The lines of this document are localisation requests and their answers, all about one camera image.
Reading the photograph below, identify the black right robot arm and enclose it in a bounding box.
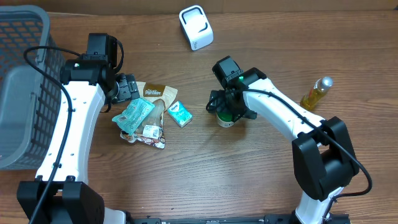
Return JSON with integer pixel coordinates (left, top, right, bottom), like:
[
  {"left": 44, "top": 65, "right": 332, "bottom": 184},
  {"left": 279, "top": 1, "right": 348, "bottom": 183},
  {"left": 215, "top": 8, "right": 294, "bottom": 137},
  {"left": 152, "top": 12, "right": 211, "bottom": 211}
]
[{"left": 206, "top": 56, "right": 360, "bottom": 223}]

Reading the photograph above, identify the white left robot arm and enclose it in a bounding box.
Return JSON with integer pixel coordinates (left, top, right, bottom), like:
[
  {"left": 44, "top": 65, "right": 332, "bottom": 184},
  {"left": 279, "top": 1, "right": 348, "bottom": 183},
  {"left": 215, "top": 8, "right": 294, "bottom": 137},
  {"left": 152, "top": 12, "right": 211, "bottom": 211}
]
[{"left": 17, "top": 55, "right": 133, "bottom": 223}]

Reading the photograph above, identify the teal Kleenex tissue pack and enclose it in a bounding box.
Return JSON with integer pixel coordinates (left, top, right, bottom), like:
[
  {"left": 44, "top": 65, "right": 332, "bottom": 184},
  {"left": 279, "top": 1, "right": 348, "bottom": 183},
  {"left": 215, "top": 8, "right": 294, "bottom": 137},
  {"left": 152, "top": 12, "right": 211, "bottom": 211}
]
[{"left": 167, "top": 101, "right": 193, "bottom": 128}]

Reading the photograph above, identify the grey plastic basket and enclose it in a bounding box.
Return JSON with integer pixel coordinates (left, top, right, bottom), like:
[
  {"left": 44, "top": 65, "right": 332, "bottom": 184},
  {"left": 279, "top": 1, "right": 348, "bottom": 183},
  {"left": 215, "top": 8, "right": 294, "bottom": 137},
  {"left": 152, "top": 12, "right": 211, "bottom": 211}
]
[{"left": 1, "top": 5, "right": 65, "bottom": 170}]

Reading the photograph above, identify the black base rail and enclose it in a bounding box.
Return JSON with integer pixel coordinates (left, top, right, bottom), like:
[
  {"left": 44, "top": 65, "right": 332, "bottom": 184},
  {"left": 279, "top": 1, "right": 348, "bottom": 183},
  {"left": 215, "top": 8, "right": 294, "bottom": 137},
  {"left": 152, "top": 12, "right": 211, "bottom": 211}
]
[{"left": 124, "top": 212, "right": 352, "bottom": 224}]

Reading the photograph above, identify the brown PaniTree snack pouch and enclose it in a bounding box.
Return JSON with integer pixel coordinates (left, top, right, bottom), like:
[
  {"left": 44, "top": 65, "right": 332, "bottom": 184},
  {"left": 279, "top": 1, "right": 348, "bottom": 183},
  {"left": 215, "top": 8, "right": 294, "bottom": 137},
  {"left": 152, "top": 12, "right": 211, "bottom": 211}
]
[{"left": 120, "top": 82, "right": 178, "bottom": 149}]

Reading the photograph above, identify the teal wipes packet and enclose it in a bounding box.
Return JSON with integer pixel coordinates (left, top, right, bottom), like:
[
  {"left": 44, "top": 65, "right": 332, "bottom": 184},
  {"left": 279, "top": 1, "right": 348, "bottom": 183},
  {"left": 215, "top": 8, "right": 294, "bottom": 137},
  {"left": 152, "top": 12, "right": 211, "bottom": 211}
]
[{"left": 112, "top": 98, "right": 155, "bottom": 134}]

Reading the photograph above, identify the white barcode scanner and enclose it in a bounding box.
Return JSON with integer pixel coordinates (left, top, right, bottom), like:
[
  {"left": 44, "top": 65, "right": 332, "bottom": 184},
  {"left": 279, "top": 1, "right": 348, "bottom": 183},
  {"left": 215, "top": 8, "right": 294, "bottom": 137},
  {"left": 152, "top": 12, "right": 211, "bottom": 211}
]
[{"left": 178, "top": 5, "right": 214, "bottom": 51}]

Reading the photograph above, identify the yellow oil bottle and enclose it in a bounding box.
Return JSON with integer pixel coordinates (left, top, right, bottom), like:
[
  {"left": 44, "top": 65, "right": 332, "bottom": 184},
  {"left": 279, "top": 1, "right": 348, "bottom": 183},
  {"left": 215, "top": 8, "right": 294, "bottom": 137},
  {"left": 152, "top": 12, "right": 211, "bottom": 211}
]
[{"left": 300, "top": 77, "right": 333, "bottom": 111}]

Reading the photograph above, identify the green lid jar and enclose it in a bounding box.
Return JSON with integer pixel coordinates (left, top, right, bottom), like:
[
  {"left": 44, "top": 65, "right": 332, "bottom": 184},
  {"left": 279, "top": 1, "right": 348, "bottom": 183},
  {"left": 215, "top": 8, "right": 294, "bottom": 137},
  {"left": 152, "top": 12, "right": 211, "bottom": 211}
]
[{"left": 216, "top": 112, "right": 234, "bottom": 128}]

